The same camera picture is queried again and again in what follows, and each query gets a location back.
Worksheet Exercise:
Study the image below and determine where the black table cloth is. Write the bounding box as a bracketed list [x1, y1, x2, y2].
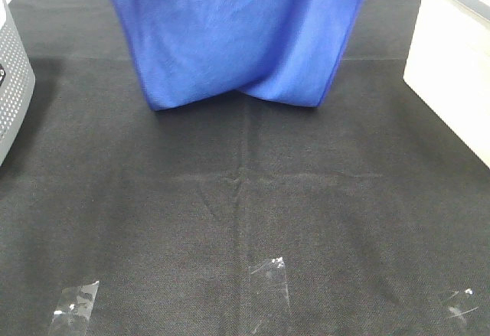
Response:
[1, 0, 489, 335]

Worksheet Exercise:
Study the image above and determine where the grey perforated laundry basket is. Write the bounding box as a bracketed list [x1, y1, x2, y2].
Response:
[1, 0, 35, 160]

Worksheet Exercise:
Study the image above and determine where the white slotted storage box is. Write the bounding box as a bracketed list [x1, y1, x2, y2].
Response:
[403, 0, 489, 165]

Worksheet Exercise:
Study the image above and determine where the right clear tape strip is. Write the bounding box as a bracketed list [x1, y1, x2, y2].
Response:
[439, 288, 479, 328]

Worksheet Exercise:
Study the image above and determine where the blue microfibre towel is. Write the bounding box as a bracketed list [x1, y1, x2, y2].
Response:
[111, 0, 364, 110]

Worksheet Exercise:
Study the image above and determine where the middle clear tape strip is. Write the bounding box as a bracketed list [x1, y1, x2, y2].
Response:
[248, 257, 291, 335]

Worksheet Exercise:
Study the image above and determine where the clear tape strip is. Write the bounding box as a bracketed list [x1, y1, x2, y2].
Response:
[439, 288, 479, 328]
[48, 281, 100, 336]
[248, 257, 291, 335]

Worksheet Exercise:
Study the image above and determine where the left clear tape strip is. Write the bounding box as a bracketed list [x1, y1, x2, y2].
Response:
[48, 281, 100, 336]

